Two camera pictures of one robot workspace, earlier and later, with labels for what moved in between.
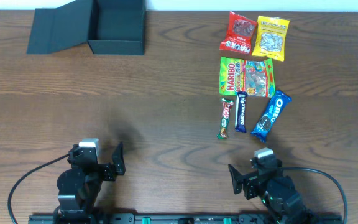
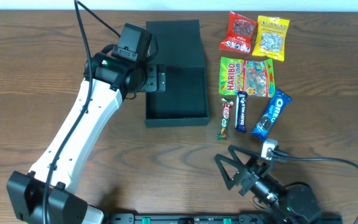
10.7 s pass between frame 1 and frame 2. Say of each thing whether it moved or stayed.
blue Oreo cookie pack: stayed
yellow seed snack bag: stayed
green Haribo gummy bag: stayed
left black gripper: moved
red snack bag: stayed
